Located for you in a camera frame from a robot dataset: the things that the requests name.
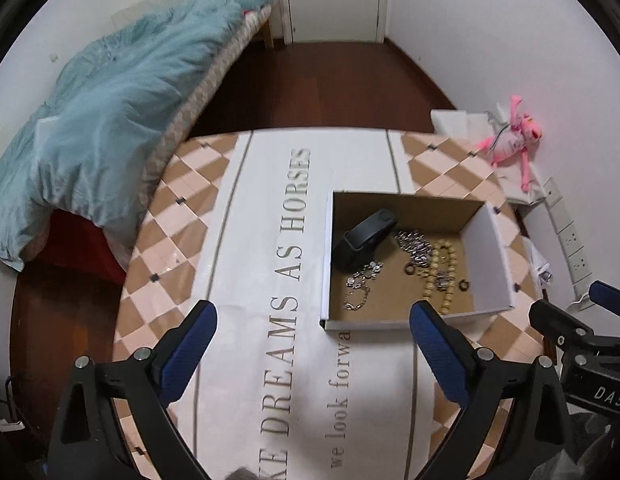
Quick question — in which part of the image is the white cardboard box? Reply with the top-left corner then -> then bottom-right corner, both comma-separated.
319,189 -> 518,332

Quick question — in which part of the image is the wooden bed leg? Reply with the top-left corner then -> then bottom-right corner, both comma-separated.
262,7 -> 286,50

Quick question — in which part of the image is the checkered tablecloth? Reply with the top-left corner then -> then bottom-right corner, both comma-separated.
112,129 -> 555,480

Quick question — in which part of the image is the wooden bead bracelet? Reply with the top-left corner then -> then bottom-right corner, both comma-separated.
420,239 -> 459,315

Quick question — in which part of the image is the pink plush toy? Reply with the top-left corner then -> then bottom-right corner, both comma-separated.
477,94 -> 545,194

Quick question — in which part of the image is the black cable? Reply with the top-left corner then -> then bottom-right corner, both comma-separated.
4,374 -> 22,423

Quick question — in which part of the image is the thick silver chain necklace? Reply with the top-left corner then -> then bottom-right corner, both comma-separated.
394,229 -> 436,269

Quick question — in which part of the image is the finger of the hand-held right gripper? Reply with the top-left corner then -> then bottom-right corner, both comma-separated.
588,280 -> 620,319
528,299 -> 596,350

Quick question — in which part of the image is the red bed base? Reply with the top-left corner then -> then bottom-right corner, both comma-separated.
24,209 -> 129,287

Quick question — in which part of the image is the white power strip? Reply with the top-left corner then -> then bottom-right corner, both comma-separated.
542,177 -> 596,286

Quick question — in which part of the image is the white cloth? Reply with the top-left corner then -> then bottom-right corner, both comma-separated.
430,107 -> 548,206

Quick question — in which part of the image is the thin silver bracelet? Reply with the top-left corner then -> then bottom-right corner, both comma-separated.
343,261 -> 385,313

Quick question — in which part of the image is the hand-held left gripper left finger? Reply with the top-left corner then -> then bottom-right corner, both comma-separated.
47,299 -> 219,480

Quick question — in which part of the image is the light blue blanket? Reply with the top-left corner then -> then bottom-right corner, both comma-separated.
0,0 -> 247,274

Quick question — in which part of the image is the black smart band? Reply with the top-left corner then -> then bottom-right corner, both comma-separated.
331,208 -> 397,271

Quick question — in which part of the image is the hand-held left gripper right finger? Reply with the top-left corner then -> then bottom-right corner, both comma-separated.
409,300 -> 574,480

